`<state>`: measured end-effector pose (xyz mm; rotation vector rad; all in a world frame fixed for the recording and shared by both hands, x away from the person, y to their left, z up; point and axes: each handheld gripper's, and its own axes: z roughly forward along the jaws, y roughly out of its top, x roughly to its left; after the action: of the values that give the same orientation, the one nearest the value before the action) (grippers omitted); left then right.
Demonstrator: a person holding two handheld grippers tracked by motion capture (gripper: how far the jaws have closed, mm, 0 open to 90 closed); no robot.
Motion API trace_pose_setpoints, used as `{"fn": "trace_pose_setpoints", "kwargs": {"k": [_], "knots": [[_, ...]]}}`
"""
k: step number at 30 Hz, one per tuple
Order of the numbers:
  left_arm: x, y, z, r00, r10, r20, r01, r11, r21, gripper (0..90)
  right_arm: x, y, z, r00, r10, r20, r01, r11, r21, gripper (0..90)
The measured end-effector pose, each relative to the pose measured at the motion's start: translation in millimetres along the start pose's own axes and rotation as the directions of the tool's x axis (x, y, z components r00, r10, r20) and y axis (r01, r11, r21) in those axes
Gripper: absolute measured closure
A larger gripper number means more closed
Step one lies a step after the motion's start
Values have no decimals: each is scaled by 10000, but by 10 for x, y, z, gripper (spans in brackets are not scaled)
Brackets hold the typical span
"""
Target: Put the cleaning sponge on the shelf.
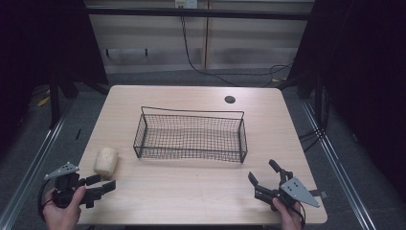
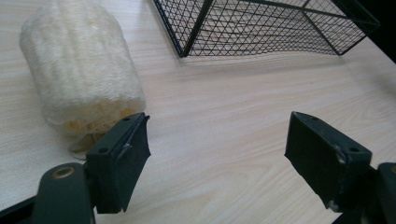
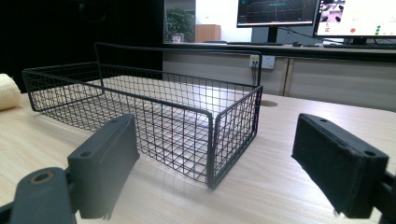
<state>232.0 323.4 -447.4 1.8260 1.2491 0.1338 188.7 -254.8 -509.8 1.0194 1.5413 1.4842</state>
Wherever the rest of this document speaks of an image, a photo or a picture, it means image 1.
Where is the person's right hand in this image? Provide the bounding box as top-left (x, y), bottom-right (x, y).
top-left (272, 196), bottom-right (303, 230)

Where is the black curtain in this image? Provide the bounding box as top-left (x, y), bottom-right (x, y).
top-left (0, 0), bottom-right (109, 154)
top-left (286, 0), bottom-right (406, 212)

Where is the person's left hand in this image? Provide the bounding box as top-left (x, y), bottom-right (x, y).
top-left (42, 186), bottom-right (87, 230)

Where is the white wall power outlet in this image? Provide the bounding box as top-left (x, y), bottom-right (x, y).
top-left (174, 0), bottom-right (199, 10)

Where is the grey strap tab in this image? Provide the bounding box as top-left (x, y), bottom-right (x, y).
top-left (308, 189), bottom-right (329, 200)

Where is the grey metal floor rail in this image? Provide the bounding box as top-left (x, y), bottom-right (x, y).
top-left (301, 99), bottom-right (381, 230)
top-left (0, 104), bottom-right (73, 230)

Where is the bundle of black floor cables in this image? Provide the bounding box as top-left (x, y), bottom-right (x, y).
top-left (298, 84), bottom-right (331, 153)

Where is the yellow tape strip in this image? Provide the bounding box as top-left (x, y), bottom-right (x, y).
top-left (35, 95), bottom-right (51, 108)

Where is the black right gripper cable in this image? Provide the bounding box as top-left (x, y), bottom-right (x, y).
top-left (288, 200), bottom-right (307, 228)

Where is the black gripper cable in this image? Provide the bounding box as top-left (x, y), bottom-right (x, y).
top-left (36, 179), bottom-right (56, 222)
top-left (288, 200), bottom-right (307, 228)

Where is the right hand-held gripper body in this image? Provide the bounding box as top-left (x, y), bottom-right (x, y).
top-left (254, 169), bottom-right (322, 213)

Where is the long black wall cable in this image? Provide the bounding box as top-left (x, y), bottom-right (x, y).
top-left (179, 14), bottom-right (293, 88)

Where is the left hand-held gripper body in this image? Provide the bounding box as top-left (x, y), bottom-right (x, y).
top-left (43, 161), bottom-right (104, 209)

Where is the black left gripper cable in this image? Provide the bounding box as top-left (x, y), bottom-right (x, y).
top-left (36, 179), bottom-right (56, 222)

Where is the black horizontal frame bar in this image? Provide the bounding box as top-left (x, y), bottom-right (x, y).
top-left (84, 7), bottom-right (315, 22)

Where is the black wire mesh basket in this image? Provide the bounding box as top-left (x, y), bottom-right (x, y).
top-left (132, 105), bottom-right (249, 164)

